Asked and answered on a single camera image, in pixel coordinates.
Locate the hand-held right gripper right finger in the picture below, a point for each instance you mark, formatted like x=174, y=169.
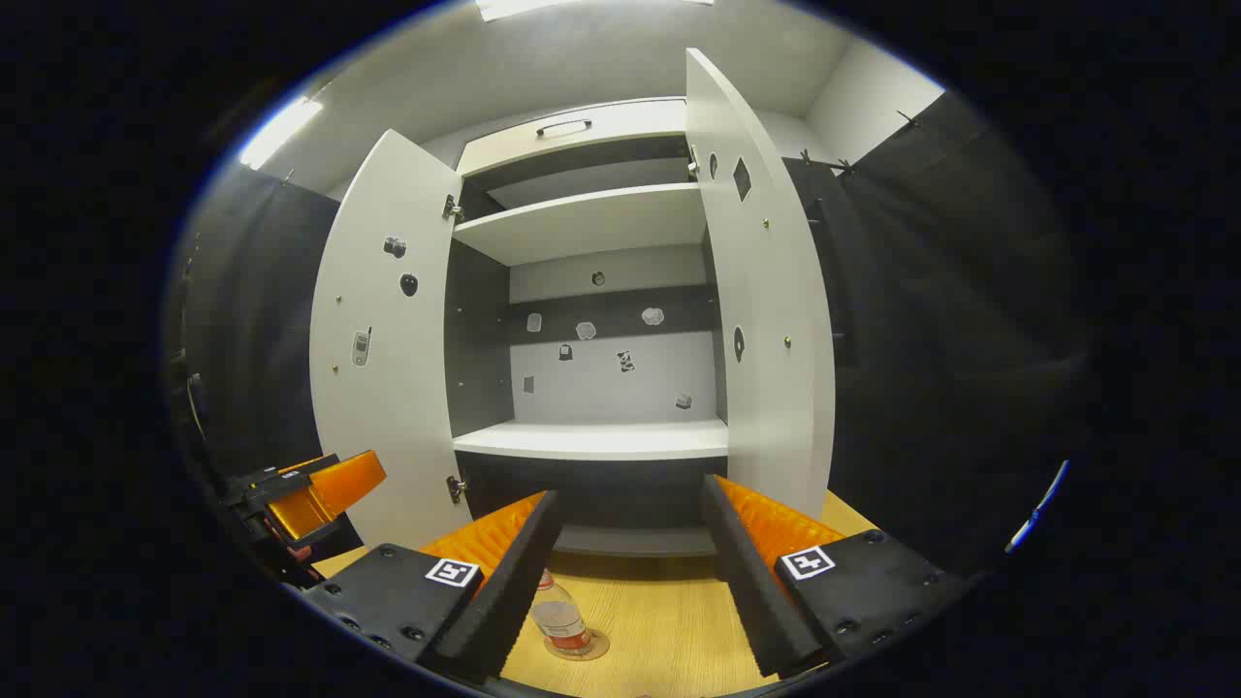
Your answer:
x=751, y=591

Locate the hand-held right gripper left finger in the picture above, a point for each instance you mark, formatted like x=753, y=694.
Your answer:
x=514, y=591

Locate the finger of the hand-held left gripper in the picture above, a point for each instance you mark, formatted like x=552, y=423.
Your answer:
x=330, y=490

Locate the clear plastic bottle red label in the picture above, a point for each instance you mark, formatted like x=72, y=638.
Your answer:
x=562, y=620

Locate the white cabinet door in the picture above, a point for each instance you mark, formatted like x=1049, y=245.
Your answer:
x=776, y=388
x=388, y=407

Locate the round wooden coaster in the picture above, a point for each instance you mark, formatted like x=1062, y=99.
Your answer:
x=597, y=646

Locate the white cabinet shelf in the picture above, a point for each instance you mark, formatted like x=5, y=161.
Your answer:
x=591, y=441
x=582, y=228

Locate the white blue printed object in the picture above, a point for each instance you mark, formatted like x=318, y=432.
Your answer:
x=1033, y=519

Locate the black backdrop cloth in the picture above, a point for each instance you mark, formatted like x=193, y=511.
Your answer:
x=950, y=339

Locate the long ceiling light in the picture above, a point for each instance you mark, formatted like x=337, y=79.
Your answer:
x=281, y=131
x=582, y=8

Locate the white cabinet drawer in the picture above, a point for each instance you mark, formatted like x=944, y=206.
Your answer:
x=620, y=124

